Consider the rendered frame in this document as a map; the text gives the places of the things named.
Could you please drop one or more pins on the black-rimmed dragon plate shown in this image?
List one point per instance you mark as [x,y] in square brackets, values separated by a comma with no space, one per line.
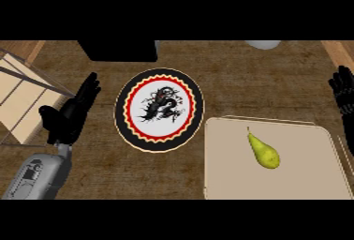
[158,110]

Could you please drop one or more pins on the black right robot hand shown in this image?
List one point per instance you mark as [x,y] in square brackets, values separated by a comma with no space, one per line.
[346,93]

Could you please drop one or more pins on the beige tray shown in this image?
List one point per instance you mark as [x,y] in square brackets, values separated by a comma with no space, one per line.
[276,159]

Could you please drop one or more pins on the black box appliance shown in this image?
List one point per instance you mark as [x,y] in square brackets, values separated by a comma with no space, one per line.
[118,50]

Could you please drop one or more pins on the pale grey round object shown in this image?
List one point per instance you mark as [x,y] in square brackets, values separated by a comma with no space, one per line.
[263,44]

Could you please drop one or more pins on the light wooden board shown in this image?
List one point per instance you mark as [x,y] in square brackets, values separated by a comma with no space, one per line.
[340,53]

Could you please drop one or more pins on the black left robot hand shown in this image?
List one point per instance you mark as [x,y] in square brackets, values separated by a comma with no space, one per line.
[70,115]

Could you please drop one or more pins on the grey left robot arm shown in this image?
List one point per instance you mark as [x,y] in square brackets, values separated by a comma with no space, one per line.
[34,176]

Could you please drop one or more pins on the green pear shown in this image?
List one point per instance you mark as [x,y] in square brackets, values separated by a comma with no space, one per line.
[263,151]

